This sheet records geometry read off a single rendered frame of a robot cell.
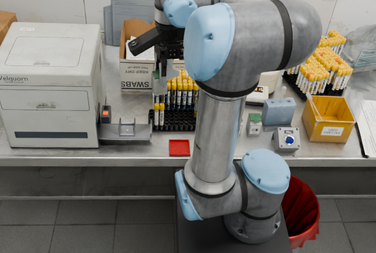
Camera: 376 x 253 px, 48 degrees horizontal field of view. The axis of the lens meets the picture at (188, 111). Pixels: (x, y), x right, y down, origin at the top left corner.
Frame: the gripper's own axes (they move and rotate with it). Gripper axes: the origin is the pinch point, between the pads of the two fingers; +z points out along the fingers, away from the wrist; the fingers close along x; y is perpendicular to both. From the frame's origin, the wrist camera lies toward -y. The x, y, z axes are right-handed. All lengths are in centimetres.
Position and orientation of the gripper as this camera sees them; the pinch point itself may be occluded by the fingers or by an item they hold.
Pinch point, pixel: (159, 78)
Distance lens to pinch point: 131.2
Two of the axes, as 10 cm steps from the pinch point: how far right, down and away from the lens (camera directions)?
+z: -0.6, 7.5, 6.6
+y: 9.6, -1.4, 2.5
